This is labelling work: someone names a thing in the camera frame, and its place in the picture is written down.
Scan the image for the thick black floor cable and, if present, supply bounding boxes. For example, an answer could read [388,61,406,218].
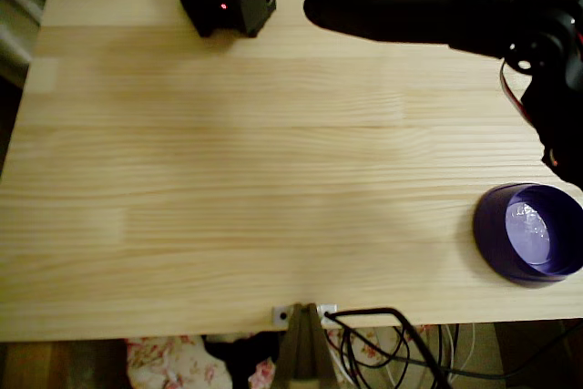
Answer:
[323,308,452,389]

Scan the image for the white floor cable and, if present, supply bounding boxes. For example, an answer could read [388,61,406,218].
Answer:
[421,322,477,389]

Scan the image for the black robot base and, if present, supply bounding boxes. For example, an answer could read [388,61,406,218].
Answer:
[179,0,278,39]

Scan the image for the black cloth bundle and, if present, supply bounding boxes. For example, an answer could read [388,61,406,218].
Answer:
[202,332,280,389]

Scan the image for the floral cloth under table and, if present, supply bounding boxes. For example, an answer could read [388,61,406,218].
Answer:
[125,324,427,389]

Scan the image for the metal table clamp bracket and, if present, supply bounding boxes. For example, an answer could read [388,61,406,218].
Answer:
[271,302,338,389]

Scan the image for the thin black floor cable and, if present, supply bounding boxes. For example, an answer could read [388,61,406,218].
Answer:
[339,322,583,389]

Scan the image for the purple plastic bowl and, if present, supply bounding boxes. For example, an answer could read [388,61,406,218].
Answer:
[472,182,583,290]

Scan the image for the silver metal bracket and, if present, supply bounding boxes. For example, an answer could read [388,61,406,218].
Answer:
[271,303,339,327]

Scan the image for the grey pleated curtain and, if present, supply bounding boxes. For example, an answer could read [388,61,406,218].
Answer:
[0,0,192,85]

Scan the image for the red white servo wires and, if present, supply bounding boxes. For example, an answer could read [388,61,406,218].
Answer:
[499,58,541,128]

